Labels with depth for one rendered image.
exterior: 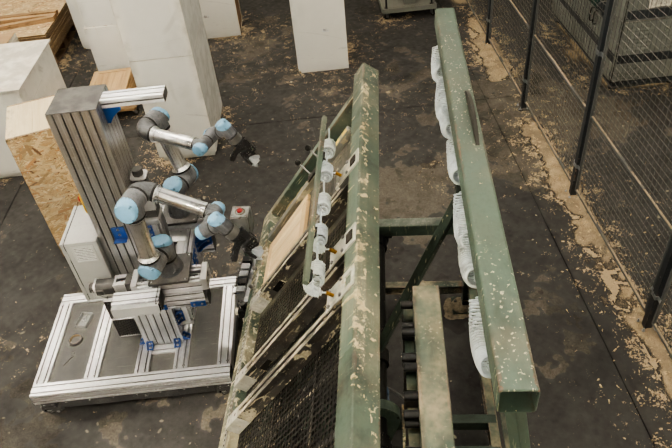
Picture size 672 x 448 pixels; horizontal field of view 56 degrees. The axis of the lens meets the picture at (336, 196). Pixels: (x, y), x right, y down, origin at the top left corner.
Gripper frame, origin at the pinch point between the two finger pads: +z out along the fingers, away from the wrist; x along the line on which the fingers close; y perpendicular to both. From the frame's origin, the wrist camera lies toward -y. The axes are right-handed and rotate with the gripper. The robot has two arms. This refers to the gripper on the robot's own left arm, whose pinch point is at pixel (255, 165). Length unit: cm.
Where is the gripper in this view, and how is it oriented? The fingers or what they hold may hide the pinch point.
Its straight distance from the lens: 376.6
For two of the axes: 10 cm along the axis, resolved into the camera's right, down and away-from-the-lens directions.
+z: 5.4, 6.3, 5.6
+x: -0.5, -6.4, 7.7
